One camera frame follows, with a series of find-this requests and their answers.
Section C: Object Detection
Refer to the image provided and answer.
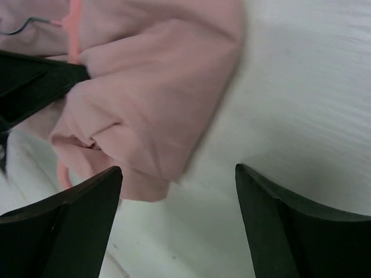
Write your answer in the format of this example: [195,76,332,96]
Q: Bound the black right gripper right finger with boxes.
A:
[235,164,370,277]

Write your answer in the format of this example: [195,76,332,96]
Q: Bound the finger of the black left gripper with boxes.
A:
[1,50,89,130]

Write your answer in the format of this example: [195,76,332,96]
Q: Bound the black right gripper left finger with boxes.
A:
[1,166,122,277]

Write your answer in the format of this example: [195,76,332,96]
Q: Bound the pink clothes hanger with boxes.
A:
[50,1,85,190]

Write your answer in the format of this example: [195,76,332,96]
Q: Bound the pink trousers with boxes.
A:
[1,1,245,202]

